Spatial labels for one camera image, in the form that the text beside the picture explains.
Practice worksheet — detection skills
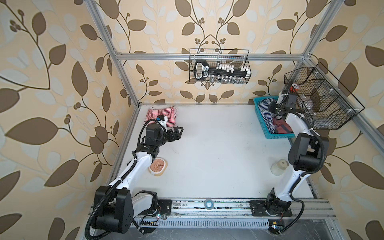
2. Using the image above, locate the blue striped tank top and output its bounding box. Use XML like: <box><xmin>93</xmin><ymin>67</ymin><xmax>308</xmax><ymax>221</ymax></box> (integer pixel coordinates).
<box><xmin>257</xmin><ymin>98</ymin><xmax>276</xmax><ymax>134</ymax></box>

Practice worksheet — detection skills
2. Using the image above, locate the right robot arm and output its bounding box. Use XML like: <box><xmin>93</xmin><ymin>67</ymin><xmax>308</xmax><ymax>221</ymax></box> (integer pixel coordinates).
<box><xmin>250</xmin><ymin>94</ymin><xmax>329</xmax><ymax>235</ymax></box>

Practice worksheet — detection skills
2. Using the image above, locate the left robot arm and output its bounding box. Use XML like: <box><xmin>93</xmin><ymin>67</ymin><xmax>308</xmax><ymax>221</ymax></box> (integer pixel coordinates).
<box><xmin>85</xmin><ymin>115</ymin><xmax>184</xmax><ymax>240</ymax></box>

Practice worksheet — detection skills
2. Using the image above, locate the red striped folded tank top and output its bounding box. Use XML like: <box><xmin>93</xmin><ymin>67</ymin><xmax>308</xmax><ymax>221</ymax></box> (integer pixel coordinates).
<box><xmin>145</xmin><ymin>106</ymin><xmax>178</xmax><ymax>129</ymax></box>

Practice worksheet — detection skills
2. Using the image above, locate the maroon tank top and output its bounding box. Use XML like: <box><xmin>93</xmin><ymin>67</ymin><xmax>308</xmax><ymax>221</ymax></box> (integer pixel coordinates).
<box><xmin>273</xmin><ymin>118</ymin><xmax>293</xmax><ymax>135</ymax></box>

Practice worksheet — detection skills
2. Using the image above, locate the red white item in basket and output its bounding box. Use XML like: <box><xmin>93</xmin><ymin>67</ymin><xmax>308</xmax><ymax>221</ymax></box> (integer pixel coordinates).
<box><xmin>290</xmin><ymin>84</ymin><xmax>300</xmax><ymax>94</ymax></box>

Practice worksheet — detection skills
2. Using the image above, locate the beige round tape dispenser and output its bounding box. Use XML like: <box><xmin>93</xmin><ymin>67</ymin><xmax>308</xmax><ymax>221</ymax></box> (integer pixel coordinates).
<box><xmin>149</xmin><ymin>158</ymin><xmax>168</xmax><ymax>177</ymax></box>

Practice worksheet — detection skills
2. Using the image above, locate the teal plastic basket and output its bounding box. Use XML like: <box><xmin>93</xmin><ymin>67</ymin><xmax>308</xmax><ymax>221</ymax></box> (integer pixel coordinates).
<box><xmin>253</xmin><ymin>96</ymin><xmax>295</xmax><ymax>140</ymax></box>

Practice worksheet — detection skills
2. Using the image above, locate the white tape roll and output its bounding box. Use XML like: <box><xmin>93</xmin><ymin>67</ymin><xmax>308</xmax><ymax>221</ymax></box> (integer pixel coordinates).
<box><xmin>271</xmin><ymin>159</ymin><xmax>290</xmax><ymax>176</ymax></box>

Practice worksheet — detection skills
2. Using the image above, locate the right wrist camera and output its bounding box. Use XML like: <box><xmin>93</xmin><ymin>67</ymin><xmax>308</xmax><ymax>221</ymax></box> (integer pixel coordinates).
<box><xmin>277</xmin><ymin>92</ymin><xmax>289</xmax><ymax>105</ymax></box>

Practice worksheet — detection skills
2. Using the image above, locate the black wire basket right wall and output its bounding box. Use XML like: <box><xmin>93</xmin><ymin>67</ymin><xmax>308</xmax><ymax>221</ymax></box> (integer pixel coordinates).
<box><xmin>283</xmin><ymin>62</ymin><xmax>365</xmax><ymax>131</ymax></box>

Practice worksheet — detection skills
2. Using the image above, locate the black wire basket wall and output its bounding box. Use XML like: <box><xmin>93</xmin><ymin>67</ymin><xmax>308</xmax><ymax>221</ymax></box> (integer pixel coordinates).
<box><xmin>283</xmin><ymin>62</ymin><xmax>365</xmax><ymax>131</ymax></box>
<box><xmin>189</xmin><ymin>48</ymin><xmax>252</xmax><ymax>85</ymax></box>

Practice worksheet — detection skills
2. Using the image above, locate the black handled tool in basket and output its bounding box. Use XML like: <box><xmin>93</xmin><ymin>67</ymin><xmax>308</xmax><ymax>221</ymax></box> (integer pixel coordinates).
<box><xmin>193</xmin><ymin>60</ymin><xmax>252</xmax><ymax>84</ymax></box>

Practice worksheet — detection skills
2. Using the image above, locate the black wire basket back wall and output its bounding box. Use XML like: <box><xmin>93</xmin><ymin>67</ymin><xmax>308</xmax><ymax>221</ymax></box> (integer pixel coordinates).
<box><xmin>189</xmin><ymin>48</ymin><xmax>252</xmax><ymax>85</ymax></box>

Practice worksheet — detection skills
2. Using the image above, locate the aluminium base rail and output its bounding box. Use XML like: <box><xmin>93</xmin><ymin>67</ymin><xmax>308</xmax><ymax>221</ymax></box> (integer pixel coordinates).
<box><xmin>79</xmin><ymin>197</ymin><xmax>346</xmax><ymax>240</ymax></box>

